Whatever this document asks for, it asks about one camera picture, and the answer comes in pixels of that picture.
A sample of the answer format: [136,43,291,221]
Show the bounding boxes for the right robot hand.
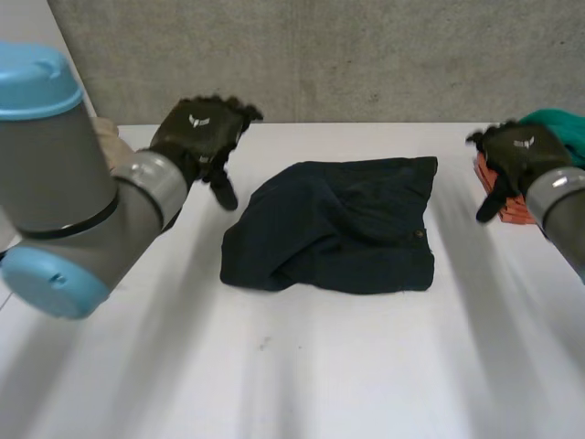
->
[465,118,574,224]

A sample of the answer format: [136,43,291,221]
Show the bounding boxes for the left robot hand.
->
[149,94,265,211]

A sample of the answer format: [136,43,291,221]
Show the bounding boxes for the teal towel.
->
[516,107,585,168]

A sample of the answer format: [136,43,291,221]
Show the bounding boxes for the coral towel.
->
[473,153,537,225]

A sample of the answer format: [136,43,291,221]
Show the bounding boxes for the beige shorts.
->
[90,116,138,176]

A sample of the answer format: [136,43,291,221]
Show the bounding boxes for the dark blue shorts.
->
[219,155,439,294]

